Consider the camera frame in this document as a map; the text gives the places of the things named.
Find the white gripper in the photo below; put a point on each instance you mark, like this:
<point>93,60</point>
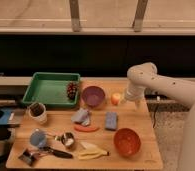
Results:
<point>133,95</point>

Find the blue sponge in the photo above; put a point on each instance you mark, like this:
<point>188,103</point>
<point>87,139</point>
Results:
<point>111,121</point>

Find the purple bowl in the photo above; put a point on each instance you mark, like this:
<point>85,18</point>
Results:
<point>93,96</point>

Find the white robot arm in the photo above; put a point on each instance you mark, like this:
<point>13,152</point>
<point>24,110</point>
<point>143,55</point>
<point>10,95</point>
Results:
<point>145,76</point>

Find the orange bowl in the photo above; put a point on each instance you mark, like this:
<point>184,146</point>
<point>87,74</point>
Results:
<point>127,142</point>

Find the small apple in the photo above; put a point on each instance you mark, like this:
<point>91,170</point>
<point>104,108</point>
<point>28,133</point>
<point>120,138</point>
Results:
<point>115,98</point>

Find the brown pine cone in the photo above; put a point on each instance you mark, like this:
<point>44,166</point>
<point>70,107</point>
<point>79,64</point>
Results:
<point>72,89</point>

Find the orange carrot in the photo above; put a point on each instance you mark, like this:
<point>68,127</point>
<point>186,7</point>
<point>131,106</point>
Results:
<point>81,128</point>

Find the yellow banana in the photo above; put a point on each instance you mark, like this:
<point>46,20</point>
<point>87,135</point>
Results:
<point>91,151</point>

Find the metal measuring cup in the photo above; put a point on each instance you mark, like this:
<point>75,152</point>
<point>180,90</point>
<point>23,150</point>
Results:
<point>67,139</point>

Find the green plastic tray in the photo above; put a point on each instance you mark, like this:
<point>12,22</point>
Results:
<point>51,89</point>

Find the white mug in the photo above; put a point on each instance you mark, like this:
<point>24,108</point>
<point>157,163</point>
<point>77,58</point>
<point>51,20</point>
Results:
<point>37,111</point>

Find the small dark metal object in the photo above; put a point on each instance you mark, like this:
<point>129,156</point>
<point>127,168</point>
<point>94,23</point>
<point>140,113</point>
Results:
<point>27,157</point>

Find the blue book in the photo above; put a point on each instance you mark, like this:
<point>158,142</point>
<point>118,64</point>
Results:
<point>10,117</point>

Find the black handled tool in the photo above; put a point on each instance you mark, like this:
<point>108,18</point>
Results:
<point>57,153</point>

